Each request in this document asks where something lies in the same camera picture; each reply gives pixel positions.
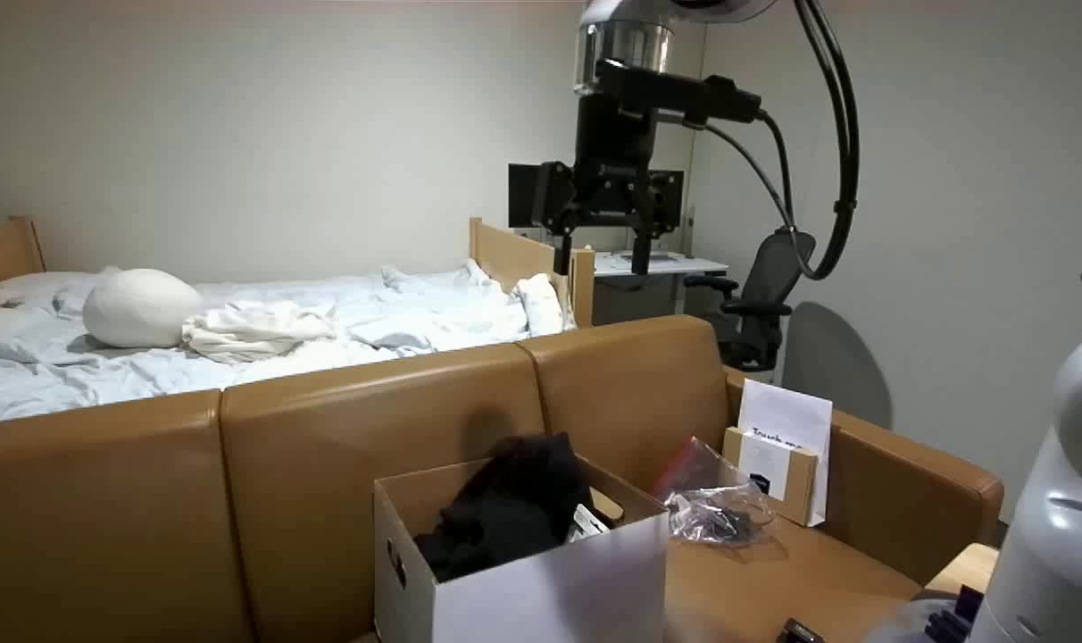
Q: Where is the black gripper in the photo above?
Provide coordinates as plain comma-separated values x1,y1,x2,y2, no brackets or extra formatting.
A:
555,56,762,277

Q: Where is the clear plastic bag with cables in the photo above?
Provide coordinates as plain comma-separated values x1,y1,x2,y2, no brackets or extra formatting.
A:
654,436,776,546

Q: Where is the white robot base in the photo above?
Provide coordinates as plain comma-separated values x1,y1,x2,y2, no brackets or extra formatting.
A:
870,312,1082,643

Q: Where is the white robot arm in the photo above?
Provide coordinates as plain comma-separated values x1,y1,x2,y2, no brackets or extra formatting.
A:
536,0,773,277

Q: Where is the black cloth in box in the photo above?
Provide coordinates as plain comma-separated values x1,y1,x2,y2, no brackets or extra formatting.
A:
417,432,591,583

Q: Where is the white cardboard box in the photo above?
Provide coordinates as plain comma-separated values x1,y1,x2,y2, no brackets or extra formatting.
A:
372,460,667,643

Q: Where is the white desk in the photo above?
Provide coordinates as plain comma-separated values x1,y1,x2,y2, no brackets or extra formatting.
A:
592,251,725,324

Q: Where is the computer monitor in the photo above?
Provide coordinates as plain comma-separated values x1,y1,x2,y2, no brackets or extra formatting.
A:
507,162,681,237

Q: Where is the black office chair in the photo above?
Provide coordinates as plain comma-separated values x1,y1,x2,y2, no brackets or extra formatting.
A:
695,230,814,371

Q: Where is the white paper cards holder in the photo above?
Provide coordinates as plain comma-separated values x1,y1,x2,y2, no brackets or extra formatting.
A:
723,380,834,527

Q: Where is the crumpled white cloth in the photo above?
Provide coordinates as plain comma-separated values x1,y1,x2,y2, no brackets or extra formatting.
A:
184,299,335,362

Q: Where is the tan leather sofa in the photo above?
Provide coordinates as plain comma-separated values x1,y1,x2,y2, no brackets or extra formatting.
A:
0,317,1004,643

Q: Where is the white round pillow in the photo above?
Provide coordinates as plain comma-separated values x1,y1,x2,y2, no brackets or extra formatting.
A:
81,267,200,349

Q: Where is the bed with white sheets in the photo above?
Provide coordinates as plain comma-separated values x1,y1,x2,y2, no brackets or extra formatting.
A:
0,218,592,421

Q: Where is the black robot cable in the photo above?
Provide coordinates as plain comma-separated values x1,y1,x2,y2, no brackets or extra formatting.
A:
679,0,864,286

